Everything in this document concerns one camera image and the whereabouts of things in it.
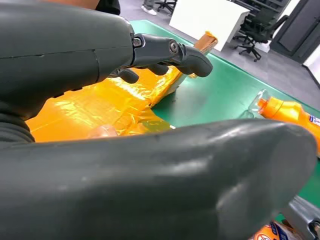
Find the white table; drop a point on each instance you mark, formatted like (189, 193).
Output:
(204, 16)

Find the dark shelving unit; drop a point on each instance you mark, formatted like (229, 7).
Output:
(263, 5)

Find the orange bottle with clear cap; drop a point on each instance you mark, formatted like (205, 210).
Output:
(269, 234)
(287, 112)

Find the yellow taped cardboard box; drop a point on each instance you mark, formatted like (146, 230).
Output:
(100, 106)

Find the black office chair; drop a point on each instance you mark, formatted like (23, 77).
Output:
(166, 5)
(252, 31)

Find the person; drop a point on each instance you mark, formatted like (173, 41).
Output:
(149, 10)

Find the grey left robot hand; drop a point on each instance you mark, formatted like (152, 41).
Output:
(75, 198)

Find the dark cabinet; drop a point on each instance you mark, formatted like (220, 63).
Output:
(297, 30)

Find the green table mat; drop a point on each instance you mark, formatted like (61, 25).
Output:
(212, 96)

